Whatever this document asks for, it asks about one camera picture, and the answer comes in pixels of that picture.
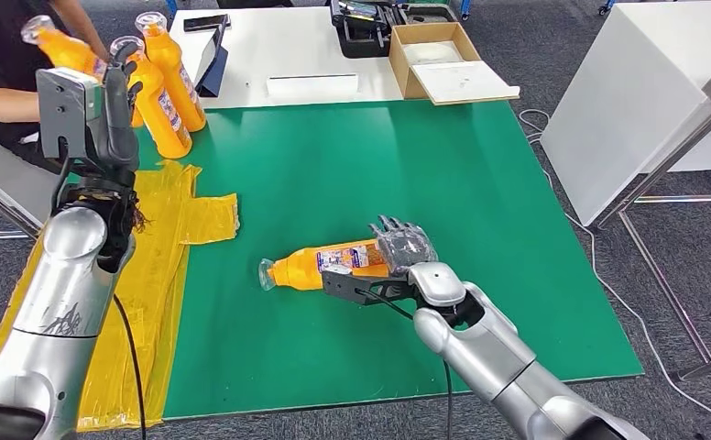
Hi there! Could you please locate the orange plastic bottle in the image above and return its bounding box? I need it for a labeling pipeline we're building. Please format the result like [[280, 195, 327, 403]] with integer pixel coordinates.
[[257, 238, 394, 293], [20, 15, 146, 130], [110, 35, 194, 161], [135, 12, 208, 134]]

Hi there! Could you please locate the tablet in dark folio case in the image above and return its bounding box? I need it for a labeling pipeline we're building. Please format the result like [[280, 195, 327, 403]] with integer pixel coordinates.
[[194, 15, 230, 98]]

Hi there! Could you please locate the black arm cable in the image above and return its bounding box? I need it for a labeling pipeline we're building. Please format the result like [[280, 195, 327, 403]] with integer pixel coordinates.
[[355, 290, 455, 440], [51, 137, 148, 440]]

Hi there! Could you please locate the large white table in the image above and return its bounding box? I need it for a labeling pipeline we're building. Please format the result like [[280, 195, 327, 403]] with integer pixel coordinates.
[[538, 0, 711, 229]]

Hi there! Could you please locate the black chair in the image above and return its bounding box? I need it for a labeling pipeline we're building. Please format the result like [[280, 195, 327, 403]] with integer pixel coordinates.
[[214, 0, 293, 8]]

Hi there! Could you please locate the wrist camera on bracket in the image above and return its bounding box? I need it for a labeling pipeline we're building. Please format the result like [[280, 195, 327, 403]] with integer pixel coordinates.
[[321, 269, 421, 307], [35, 66, 104, 161]]

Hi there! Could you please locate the black smartphone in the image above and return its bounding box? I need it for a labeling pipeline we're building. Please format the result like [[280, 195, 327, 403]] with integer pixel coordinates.
[[182, 14, 232, 33]]

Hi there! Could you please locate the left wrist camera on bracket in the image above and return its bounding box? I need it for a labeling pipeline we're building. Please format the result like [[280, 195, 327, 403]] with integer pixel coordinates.
[[35, 66, 104, 161]]

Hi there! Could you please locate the green table mat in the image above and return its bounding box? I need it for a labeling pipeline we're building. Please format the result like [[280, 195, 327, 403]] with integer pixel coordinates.
[[67, 100, 646, 424]]

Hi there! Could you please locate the yellow plastic sheet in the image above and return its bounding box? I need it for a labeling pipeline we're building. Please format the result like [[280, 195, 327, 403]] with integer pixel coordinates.
[[0, 159, 241, 434]]

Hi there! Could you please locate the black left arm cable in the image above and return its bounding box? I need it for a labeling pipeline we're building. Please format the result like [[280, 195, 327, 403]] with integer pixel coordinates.
[[51, 137, 148, 440]]

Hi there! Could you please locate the brown cardboard box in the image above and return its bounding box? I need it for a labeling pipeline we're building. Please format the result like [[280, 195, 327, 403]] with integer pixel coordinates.
[[388, 21, 483, 102]]

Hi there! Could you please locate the white box lid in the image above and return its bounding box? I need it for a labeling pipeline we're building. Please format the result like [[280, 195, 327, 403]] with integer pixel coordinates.
[[410, 60, 522, 107]]

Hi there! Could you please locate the white foam insert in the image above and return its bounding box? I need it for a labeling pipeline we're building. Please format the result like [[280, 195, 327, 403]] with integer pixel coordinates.
[[402, 40, 465, 67]]

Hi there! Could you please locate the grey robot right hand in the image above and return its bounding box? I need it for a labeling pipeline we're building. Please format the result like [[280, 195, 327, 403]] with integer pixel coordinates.
[[367, 214, 441, 278]]

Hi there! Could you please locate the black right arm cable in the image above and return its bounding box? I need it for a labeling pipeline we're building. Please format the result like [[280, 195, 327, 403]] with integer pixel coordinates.
[[355, 290, 455, 440]]

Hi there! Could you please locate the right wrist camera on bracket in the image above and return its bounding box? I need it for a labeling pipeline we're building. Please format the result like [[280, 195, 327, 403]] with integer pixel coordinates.
[[321, 269, 421, 307]]

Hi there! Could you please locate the black tool case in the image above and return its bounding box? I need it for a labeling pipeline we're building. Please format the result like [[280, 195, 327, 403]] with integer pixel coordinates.
[[330, 0, 459, 60]]

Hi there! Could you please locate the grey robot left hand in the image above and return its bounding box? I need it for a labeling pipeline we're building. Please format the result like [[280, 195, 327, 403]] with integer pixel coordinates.
[[96, 41, 145, 175]]

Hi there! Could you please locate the white floor cable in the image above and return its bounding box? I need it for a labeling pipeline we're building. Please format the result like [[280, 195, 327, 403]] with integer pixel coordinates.
[[516, 109, 711, 425]]

